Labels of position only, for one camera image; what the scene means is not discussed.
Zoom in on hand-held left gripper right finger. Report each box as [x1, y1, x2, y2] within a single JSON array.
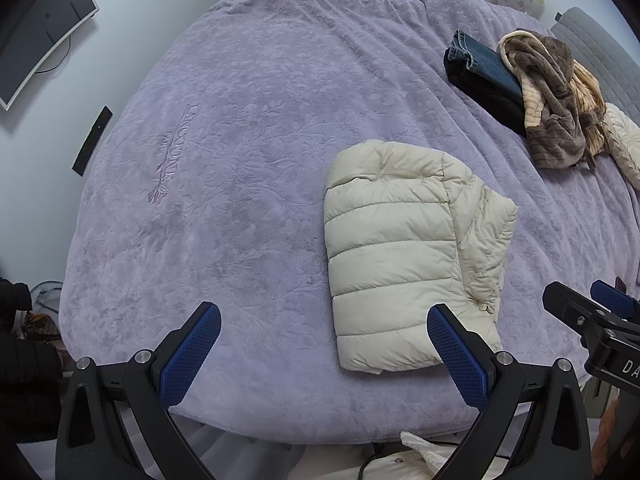
[[426, 302, 592, 480]]

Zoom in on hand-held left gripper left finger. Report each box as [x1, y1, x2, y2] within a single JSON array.
[[56, 301, 222, 480]]

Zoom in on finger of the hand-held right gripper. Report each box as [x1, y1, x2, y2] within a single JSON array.
[[542, 281, 640, 348], [590, 280, 640, 317]]

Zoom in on beige puffer jacket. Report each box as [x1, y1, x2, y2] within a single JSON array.
[[323, 139, 518, 375]]

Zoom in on person's right hand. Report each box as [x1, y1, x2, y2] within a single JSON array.
[[591, 400, 633, 480]]

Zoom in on white plastic bag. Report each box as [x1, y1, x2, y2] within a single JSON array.
[[357, 430, 481, 480]]

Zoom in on cream quilted pillow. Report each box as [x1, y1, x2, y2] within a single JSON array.
[[600, 102, 640, 191]]

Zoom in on brown patterned bag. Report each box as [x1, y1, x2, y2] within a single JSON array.
[[22, 310, 62, 343]]

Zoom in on mesh basket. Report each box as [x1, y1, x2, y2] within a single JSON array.
[[29, 281, 65, 313]]

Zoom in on dark cloth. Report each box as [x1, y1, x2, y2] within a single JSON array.
[[0, 277, 63, 441]]

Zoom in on brown striped fleece garment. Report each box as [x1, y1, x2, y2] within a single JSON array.
[[496, 29, 608, 170]]

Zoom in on purple embossed blanket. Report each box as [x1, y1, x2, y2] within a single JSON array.
[[59, 0, 640, 436]]

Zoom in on folded blue jeans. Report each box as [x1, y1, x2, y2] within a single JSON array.
[[443, 29, 528, 137]]

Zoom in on grey padded headboard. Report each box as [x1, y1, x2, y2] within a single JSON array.
[[550, 6, 640, 111]]

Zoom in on black wall strip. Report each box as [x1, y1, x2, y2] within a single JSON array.
[[72, 106, 113, 177]]

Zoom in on black screen cable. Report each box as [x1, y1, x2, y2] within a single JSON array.
[[35, 37, 71, 73]]

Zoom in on white framed wall screen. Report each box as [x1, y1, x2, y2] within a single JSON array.
[[0, 0, 99, 112]]

